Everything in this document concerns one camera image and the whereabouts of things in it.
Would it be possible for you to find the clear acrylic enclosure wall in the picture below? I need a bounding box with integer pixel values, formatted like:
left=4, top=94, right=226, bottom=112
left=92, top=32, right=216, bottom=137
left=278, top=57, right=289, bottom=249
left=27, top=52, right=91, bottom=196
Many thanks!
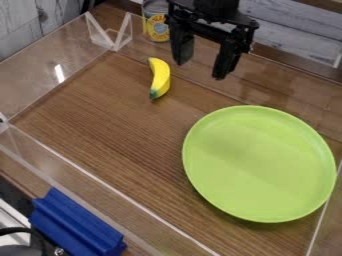
left=0, top=113, right=220, bottom=256

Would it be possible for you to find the blue plastic block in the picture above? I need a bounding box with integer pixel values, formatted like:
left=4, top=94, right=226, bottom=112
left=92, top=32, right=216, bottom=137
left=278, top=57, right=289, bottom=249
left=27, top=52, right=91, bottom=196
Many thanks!
left=29, top=188, right=127, bottom=256

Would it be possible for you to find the black cable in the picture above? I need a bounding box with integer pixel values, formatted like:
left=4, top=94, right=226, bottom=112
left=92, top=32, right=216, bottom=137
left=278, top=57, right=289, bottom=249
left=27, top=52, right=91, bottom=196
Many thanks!
left=0, top=226, right=32, bottom=237

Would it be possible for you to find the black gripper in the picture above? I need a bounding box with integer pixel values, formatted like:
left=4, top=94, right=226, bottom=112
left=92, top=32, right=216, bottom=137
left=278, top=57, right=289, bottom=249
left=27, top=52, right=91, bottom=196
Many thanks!
left=167, top=0, right=259, bottom=80

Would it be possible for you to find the clear acrylic corner bracket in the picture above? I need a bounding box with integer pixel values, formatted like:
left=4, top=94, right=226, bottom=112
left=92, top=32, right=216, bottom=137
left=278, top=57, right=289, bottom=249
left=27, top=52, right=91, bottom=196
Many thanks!
left=85, top=12, right=132, bottom=52

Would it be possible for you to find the yellow toy banana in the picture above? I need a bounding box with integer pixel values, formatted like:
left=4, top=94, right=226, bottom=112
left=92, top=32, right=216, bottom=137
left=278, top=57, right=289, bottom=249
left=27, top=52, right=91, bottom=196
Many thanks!
left=148, top=57, right=171, bottom=100

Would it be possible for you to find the green round plate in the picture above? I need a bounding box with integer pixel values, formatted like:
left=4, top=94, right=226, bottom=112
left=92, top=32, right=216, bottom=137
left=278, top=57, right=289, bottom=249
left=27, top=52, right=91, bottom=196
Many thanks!
left=182, top=105, right=337, bottom=223

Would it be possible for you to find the yellow pineapple can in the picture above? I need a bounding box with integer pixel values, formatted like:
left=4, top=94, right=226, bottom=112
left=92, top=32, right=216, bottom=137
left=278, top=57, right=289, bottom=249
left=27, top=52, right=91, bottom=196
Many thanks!
left=142, top=0, right=170, bottom=43

